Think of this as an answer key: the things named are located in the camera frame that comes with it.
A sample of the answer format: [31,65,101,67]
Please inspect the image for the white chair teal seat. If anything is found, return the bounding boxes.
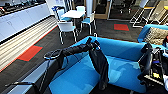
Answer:
[79,12,97,35]

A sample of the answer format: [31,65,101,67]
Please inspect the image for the wooden framed glass door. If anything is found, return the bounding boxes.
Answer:
[94,0,111,20]

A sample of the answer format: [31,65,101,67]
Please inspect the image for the blue sofa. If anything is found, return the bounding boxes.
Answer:
[8,34,168,94]

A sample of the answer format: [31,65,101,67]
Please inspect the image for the white low table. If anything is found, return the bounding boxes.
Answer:
[61,9,86,20]

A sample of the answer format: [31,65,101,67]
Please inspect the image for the black equipment rig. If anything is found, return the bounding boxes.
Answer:
[137,42,168,94]

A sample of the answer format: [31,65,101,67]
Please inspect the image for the patterned sofa cushion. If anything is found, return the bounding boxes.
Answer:
[143,26,168,46]

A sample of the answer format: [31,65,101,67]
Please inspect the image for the white lower kitchen cabinets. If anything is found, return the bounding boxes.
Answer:
[0,2,52,43]

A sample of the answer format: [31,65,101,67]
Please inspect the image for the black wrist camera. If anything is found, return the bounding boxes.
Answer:
[85,36,93,44]

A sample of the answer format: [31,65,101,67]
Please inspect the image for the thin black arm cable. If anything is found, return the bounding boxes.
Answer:
[39,49,83,94]

